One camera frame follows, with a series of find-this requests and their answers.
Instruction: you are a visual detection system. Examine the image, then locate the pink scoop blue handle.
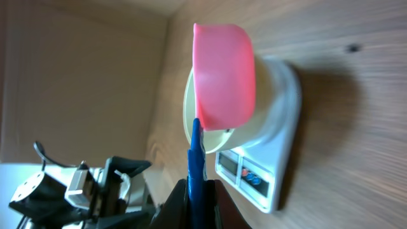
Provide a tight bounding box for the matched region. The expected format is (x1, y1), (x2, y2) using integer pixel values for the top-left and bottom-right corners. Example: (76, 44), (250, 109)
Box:
(187, 24), (256, 228)

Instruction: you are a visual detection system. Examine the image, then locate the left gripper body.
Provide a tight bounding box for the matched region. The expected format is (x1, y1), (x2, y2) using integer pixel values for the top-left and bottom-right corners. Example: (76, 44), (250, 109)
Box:
(9, 171), (92, 223)

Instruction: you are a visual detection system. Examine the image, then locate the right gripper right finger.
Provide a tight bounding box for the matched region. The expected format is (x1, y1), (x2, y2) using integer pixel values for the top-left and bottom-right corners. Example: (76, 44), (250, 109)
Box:
(207, 179), (251, 229)

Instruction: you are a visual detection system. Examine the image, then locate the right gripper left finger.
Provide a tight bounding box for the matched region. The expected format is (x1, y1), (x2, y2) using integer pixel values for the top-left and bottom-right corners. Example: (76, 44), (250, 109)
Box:
(149, 179), (189, 229)

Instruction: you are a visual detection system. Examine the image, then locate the white digital kitchen scale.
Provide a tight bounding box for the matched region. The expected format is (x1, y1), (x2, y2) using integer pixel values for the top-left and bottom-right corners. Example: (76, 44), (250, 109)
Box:
(215, 56), (302, 213)

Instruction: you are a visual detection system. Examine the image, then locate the left camera cable black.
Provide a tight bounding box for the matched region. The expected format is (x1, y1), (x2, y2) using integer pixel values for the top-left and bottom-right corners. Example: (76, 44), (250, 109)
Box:
(33, 141), (76, 171)

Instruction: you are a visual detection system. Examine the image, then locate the stray black bean near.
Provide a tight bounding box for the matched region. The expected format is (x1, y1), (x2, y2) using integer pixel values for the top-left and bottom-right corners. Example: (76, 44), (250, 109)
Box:
(345, 43), (362, 53)

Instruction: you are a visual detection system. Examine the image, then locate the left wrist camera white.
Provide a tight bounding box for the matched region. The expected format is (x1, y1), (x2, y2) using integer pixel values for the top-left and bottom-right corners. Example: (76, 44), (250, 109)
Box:
(64, 161), (102, 211)

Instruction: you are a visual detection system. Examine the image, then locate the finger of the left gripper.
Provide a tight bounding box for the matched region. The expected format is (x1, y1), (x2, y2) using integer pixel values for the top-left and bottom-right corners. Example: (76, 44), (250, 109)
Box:
(103, 156), (151, 218)

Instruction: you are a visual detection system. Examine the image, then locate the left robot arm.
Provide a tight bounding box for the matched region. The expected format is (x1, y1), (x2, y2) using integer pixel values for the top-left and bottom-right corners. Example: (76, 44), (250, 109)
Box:
(1, 156), (154, 228)

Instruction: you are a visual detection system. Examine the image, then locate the white bowl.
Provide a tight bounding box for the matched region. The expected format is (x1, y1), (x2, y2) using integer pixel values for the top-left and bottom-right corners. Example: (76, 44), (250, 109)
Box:
(203, 56), (293, 154)

